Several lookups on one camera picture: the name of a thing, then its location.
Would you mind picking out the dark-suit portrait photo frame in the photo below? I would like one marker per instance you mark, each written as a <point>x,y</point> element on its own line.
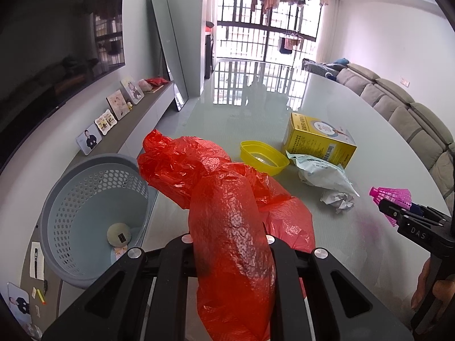
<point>18,303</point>
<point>89,139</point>

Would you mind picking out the red plastic bag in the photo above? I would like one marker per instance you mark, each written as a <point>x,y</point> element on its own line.
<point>231,227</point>

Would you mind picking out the red and black object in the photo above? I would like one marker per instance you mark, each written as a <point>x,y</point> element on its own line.
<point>209,26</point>

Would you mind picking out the white paper ball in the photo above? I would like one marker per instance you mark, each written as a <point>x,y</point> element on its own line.
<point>337,200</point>

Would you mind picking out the small hanging drying rack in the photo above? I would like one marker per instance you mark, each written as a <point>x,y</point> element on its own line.
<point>289,42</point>

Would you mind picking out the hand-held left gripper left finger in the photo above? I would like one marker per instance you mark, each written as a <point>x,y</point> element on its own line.
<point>177,252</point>

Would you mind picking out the red cloth item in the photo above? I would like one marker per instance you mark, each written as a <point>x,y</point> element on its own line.
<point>157,81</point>

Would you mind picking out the black television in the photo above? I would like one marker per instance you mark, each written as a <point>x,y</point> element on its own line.
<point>53,42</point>

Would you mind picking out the blue cushion toy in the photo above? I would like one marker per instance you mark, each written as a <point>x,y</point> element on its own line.
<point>342,61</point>

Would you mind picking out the grey sofa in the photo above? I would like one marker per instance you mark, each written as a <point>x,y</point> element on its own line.
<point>401,106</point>

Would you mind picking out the round beige plush toy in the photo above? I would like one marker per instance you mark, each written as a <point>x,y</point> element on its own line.
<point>119,234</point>

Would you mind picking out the yellow medicine box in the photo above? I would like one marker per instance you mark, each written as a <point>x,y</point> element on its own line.
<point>312,145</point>

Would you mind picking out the dark narrow cabinet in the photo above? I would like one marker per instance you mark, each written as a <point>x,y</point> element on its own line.
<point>209,55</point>

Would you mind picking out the yellow plastic lid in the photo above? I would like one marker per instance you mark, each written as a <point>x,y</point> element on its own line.
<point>248,149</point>

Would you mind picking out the baby photo frame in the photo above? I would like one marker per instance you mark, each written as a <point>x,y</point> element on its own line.
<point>118,104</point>

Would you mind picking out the black pen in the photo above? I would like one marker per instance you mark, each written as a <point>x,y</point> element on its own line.
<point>35,263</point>

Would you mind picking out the grey TV cabinet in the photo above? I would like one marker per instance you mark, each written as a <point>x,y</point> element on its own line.
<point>142,120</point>

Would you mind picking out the pink snack wrapper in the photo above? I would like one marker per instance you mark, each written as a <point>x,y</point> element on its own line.
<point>119,252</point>

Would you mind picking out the pink plastic shuttlecock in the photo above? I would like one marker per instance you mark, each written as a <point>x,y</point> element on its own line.
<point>391,193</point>

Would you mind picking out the white notepad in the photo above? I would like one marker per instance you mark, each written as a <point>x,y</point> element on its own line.
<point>39,259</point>

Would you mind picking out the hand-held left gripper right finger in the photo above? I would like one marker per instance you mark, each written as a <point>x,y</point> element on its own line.
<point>284,255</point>

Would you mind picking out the child photo frame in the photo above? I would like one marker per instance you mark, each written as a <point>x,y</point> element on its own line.
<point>132,90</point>

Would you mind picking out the white wet wipes packet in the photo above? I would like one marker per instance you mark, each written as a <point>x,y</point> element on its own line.
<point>320,174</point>

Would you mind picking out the grey-blue perforated basket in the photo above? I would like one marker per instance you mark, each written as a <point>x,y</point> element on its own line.
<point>71,199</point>

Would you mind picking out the person's right hand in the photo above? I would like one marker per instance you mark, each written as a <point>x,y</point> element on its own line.
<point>421,284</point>

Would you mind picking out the small pink plush toy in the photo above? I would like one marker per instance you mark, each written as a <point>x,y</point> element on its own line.
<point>144,84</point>

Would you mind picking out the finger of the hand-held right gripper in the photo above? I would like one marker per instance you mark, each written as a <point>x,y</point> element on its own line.
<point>394,213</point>
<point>430,215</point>

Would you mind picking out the tall leaning mirror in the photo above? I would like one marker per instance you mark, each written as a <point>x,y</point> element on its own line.
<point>167,42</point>

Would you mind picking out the ornate white photo frame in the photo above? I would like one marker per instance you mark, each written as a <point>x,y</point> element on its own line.
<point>106,122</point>

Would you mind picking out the checkered blanket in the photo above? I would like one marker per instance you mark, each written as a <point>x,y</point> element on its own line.
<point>318,68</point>

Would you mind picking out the yellow orange marker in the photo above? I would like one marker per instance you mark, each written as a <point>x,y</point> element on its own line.
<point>41,297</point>

